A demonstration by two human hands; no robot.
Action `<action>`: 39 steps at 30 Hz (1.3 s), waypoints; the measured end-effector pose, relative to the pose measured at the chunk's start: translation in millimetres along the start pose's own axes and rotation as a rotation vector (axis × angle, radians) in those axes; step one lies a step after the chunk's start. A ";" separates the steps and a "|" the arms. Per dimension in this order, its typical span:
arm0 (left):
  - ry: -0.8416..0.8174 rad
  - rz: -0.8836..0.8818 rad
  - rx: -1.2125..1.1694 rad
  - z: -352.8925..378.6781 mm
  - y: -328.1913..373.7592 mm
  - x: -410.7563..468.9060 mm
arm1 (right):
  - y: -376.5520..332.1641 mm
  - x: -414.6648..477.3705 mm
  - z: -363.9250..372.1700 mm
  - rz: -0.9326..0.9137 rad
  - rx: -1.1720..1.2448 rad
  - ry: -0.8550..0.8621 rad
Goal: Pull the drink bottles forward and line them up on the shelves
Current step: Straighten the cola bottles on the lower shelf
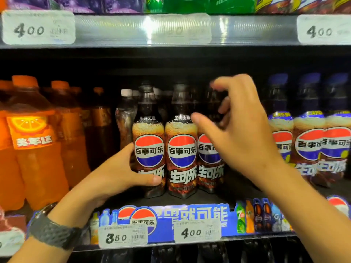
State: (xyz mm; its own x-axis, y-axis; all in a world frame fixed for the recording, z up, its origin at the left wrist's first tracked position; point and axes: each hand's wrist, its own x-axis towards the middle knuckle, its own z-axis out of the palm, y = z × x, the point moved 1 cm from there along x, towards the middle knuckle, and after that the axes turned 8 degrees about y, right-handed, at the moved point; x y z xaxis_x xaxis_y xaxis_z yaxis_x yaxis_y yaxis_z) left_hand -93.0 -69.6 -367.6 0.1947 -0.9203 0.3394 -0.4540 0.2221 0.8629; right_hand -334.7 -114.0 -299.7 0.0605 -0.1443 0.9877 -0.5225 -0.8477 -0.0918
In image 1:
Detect person's left hand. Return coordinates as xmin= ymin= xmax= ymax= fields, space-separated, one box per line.
xmin=47 ymin=143 xmax=163 ymax=230

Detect person's right hand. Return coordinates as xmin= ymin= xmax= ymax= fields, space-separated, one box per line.
xmin=190 ymin=73 xmax=283 ymax=179

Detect black-capped brown-label cola bottle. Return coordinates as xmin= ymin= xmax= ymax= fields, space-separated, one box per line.
xmin=131 ymin=84 xmax=166 ymax=199
xmin=197 ymin=87 xmax=226 ymax=194
xmin=165 ymin=84 xmax=199 ymax=199

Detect clear white-capped soda bottle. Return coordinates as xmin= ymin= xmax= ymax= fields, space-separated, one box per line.
xmin=115 ymin=89 xmax=137 ymax=151

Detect bright green soda bottle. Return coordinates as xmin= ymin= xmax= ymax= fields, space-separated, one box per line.
xmin=208 ymin=0 xmax=257 ymax=15
xmin=145 ymin=0 xmax=209 ymax=14

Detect black metal shelf rack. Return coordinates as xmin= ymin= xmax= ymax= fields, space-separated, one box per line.
xmin=0 ymin=0 xmax=351 ymax=263

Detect blue printed shelf banner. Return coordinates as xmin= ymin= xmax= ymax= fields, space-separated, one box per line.
xmin=89 ymin=195 xmax=351 ymax=245

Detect red printed shelf card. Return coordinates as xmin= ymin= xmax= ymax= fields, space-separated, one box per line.
xmin=0 ymin=206 xmax=27 ymax=236

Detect grey perforated-band wristwatch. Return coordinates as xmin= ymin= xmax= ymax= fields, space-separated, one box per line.
xmin=27 ymin=202 xmax=83 ymax=251

